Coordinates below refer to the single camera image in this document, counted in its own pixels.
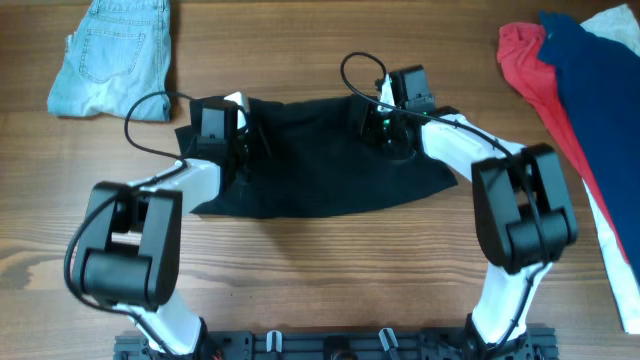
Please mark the black t-shirt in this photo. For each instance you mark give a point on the black t-shirt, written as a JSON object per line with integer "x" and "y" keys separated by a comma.
{"x": 309, "y": 163}

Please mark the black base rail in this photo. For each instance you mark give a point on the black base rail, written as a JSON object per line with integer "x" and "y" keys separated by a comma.
{"x": 429, "y": 343}

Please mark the white garment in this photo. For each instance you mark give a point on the white garment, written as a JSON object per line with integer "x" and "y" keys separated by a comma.
{"x": 617, "y": 24}

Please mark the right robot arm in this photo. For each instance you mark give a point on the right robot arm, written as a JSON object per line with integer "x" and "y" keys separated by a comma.
{"x": 523, "y": 215}

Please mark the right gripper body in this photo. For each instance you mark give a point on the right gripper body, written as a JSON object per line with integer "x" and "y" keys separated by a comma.
{"x": 379, "y": 125}

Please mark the navy blue garment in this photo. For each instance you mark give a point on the navy blue garment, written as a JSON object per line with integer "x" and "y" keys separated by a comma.
{"x": 598, "y": 85}

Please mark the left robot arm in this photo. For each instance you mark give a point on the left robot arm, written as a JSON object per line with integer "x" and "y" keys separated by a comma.
{"x": 124, "y": 257}

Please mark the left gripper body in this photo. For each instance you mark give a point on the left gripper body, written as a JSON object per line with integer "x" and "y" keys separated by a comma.
{"x": 249, "y": 142}

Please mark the red garment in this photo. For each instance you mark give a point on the red garment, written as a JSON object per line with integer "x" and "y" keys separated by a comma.
{"x": 517, "y": 54}

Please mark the folded light blue jeans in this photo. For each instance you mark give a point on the folded light blue jeans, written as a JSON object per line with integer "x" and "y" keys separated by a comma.
{"x": 116, "y": 63}

